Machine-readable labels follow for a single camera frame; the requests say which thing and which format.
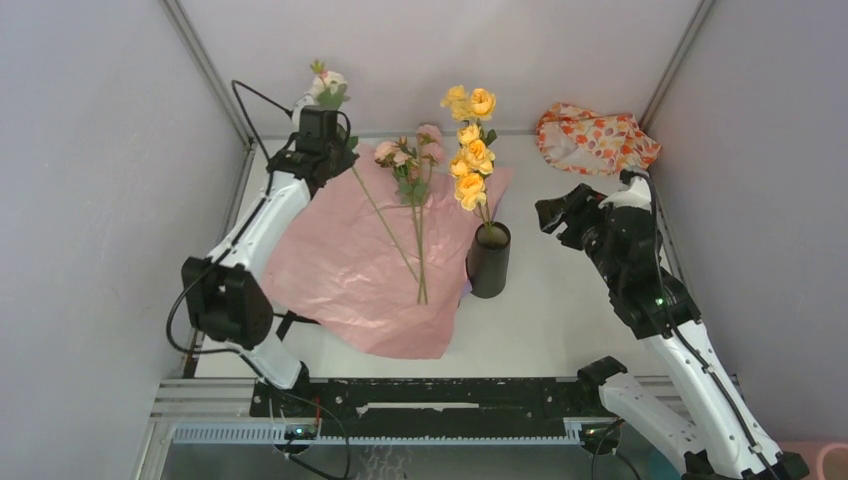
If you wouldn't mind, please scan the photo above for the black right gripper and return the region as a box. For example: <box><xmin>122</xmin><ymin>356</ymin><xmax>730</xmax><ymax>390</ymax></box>
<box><xmin>536</xmin><ymin>183</ymin><xmax>626</xmax><ymax>290</ymax></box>

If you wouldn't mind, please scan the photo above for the white rose stem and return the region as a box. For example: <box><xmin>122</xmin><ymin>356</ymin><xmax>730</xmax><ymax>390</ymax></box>
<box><xmin>308</xmin><ymin>59</ymin><xmax>421</xmax><ymax>283</ymax></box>

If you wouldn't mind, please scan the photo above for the purple pink wrapping paper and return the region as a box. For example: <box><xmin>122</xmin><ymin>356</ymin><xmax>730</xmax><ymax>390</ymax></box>
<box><xmin>260</xmin><ymin>144</ymin><xmax>481</xmax><ymax>360</ymax></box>

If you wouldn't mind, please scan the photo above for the yellow rose stem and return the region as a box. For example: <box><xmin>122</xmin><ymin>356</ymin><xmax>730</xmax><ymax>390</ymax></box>
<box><xmin>440</xmin><ymin>85</ymin><xmax>497</xmax><ymax>244</ymax></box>

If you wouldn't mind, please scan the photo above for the artificial flower bunch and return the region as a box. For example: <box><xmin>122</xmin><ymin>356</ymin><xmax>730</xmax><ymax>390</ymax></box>
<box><xmin>375</xmin><ymin>124</ymin><xmax>445</xmax><ymax>305</ymax></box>

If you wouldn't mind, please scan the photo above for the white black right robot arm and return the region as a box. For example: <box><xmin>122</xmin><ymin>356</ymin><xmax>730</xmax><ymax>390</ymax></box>
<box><xmin>535</xmin><ymin>184</ymin><xmax>810</xmax><ymax>479</ymax></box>

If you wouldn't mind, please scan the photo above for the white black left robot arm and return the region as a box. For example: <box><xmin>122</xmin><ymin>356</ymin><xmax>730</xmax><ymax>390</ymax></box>
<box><xmin>176</xmin><ymin>105</ymin><xmax>357</xmax><ymax>417</ymax></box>

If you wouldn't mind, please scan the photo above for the black cylindrical vase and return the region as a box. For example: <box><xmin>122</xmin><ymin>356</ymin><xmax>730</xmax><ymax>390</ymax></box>
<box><xmin>466</xmin><ymin>222</ymin><xmax>512</xmax><ymax>299</ymax></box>

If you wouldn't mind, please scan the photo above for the pink cylindrical vase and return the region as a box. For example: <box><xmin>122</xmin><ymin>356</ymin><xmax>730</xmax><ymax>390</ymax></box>
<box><xmin>781</xmin><ymin>441</ymin><xmax>848</xmax><ymax>480</ymax></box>

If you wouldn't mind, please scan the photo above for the orange floral cloth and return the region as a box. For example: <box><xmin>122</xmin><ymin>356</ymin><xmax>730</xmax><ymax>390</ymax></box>
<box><xmin>535</xmin><ymin>102</ymin><xmax>661</xmax><ymax>176</ymax></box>

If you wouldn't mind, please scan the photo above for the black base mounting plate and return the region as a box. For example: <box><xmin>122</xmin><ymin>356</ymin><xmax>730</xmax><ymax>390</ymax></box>
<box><xmin>249</xmin><ymin>377</ymin><xmax>614</xmax><ymax>436</ymax></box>

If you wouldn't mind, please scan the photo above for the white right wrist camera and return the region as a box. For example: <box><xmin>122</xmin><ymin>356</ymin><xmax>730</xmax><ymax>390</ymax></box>
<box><xmin>599</xmin><ymin>167</ymin><xmax>655</xmax><ymax>210</ymax></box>

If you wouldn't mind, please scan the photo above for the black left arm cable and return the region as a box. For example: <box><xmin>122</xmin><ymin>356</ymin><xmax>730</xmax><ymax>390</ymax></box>
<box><xmin>165</xmin><ymin>79</ymin><xmax>296</xmax><ymax>356</ymax></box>

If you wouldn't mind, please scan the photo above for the white slotted cable duct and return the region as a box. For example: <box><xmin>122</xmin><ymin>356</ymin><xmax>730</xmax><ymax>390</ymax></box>
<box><xmin>171</xmin><ymin>423</ymin><xmax>583</xmax><ymax>446</ymax></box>

